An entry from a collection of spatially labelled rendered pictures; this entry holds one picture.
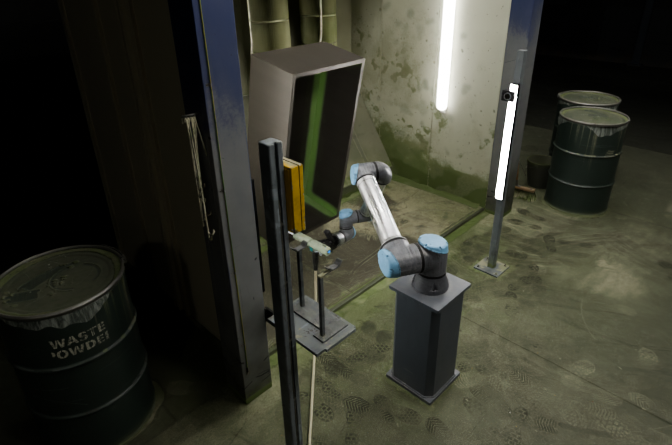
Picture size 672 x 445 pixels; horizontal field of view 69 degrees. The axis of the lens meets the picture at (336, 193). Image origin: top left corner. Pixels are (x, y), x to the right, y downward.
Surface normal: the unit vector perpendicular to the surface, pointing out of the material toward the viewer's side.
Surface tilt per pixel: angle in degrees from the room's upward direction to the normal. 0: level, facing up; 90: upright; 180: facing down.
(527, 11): 90
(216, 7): 90
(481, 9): 90
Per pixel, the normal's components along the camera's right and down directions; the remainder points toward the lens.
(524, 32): -0.70, 0.32
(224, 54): 0.71, 0.29
